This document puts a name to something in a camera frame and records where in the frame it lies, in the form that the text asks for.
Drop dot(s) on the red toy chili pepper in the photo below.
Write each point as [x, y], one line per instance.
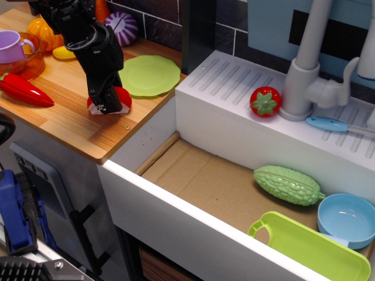
[20, 89]

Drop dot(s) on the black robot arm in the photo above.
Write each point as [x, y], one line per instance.
[71, 19]

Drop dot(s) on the green toy plate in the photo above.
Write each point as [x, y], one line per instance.
[149, 76]

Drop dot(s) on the brown cardboard sheet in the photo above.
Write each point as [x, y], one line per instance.
[219, 187]

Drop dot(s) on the green toy bitter gourd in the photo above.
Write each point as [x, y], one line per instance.
[289, 185]

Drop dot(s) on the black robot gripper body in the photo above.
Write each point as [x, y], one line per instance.
[101, 58]

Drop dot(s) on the white toy sink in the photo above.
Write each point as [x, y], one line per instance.
[210, 110]

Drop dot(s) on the blue clamp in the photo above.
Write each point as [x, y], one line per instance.
[23, 214]

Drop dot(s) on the red and white toy sushi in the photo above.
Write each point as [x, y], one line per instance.
[123, 97]

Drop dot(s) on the light blue toy bowl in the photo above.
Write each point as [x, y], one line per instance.
[347, 217]

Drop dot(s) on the blue handled toy utensil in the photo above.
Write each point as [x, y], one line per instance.
[335, 125]

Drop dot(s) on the purple toy cup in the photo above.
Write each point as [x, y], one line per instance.
[12, 46]

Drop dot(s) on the red toy tomato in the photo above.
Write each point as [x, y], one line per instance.
[265, 102]

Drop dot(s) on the grey toy faucet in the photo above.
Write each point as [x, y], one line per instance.
[303, 86]

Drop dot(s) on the orange toy pumpkin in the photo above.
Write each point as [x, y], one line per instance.
[44, 32]

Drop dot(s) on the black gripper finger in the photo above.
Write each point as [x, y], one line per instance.
[107, 102]

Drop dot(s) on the purple striped toy onion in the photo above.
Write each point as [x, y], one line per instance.
[124, 26]

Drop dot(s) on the orange toy carrot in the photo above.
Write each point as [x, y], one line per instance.
[102, 11]

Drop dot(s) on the green toy cutting board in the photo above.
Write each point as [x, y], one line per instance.
[311, 248]

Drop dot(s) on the orange transparent bowl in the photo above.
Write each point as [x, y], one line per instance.
[33, 64]

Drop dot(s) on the yellow toy banana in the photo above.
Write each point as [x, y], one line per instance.
[62, 53]

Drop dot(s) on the black oven door handle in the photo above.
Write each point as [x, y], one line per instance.
[78, 218]

